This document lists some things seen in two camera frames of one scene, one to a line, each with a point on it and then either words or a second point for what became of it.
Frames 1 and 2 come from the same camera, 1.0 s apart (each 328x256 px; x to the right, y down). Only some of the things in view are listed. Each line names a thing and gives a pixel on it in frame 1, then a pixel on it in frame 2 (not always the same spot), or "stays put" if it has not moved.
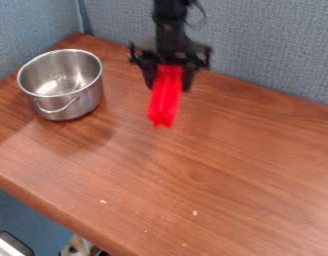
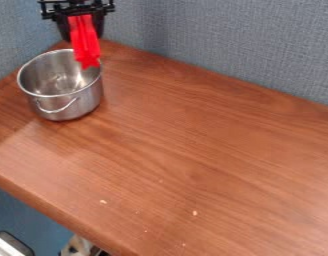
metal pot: (61, 79) stays put
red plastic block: (165, 95) to (84, 40)
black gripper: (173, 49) to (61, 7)
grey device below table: (6, 245) stays put
